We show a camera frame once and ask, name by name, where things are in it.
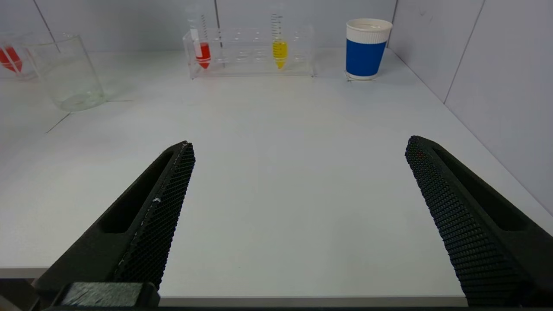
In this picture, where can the yellow pigment test tube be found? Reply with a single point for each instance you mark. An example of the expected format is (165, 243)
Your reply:
(280, 52)

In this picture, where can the red pigment test tube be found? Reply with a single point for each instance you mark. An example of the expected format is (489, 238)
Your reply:
(9, 58)

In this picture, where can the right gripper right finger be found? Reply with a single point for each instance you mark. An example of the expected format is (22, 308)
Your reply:
(479, 224)

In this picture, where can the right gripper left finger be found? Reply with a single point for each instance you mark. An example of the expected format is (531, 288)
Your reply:
(147, 224)

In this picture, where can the red pigment tube white label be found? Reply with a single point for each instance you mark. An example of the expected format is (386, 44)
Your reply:
(202, 52)

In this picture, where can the clear glass beaker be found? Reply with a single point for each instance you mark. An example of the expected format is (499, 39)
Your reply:
(77, 102)

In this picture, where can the clear acrylic test tube rack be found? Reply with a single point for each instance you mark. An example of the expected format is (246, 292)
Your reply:
(250, 56)
(26, 73)

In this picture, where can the blue white paper cup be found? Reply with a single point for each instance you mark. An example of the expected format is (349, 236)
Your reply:
(365, 56)

